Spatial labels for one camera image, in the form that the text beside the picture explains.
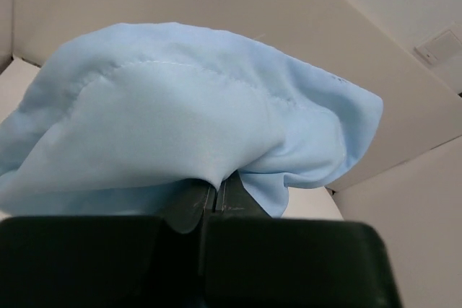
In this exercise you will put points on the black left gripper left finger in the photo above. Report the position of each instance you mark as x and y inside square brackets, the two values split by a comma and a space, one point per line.
[187, 211]

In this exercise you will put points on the light blue pillowcase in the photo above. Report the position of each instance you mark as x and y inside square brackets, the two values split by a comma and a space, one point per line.
[119, 120]

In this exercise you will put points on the white wall switch plate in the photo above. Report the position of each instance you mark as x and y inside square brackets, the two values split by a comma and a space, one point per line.
[442, 46]

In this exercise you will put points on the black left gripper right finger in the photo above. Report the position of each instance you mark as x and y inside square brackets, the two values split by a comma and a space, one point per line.
[234, 200]

